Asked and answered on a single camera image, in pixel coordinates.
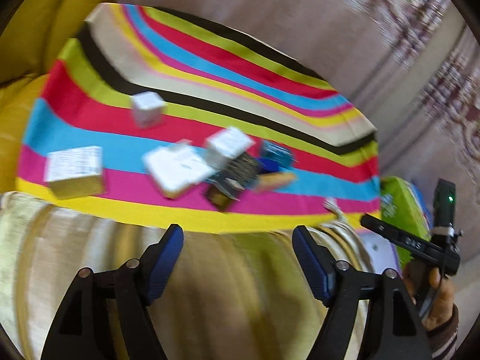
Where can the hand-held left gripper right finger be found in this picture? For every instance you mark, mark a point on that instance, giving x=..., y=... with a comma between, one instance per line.
x=311, y=262

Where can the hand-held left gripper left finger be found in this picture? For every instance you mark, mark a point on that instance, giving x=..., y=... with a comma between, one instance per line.
x=165, y=258

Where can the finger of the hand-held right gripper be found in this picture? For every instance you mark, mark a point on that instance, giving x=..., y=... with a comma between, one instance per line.
x=378, y=228

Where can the person's right forearm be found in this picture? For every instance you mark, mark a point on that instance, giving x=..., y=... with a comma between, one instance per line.
x=444, y=337

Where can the person's right hand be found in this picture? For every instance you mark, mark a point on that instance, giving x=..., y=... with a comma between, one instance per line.
x=444, y=296

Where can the white purple packet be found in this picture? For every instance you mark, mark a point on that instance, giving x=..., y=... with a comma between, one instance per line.
x=375, y=247

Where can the green packet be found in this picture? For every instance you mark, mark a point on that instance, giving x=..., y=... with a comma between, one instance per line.
x=403, y=213

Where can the green gold striped velvet cushion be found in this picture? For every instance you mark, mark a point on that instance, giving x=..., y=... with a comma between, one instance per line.
x=232, y=270

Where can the dark gold box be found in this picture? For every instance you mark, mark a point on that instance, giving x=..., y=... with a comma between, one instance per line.
x=221, y=199

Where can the tan box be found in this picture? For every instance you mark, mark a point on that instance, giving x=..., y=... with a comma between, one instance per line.
x=275, y=180

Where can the white plastic device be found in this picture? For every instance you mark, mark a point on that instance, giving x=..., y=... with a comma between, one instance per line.
x=176, y=168

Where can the black box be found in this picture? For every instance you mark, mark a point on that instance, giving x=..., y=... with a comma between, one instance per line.
x=236, y=176

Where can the blue patterned box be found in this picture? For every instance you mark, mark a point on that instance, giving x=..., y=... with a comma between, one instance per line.
x=277, y=153

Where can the white box green print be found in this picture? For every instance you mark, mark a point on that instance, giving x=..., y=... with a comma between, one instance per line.
x=75, y=170

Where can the small white printed box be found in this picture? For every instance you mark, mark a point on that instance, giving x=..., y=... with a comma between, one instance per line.
x=228, y=148

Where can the small white cube box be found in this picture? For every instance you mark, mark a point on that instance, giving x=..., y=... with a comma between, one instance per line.
x=148, y=108

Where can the multicolour striped cloth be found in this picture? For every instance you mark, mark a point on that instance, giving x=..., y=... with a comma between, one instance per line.
x=225, y=63

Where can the yellow leather sofa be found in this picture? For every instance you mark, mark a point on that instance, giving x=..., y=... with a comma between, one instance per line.
x=30, y=26

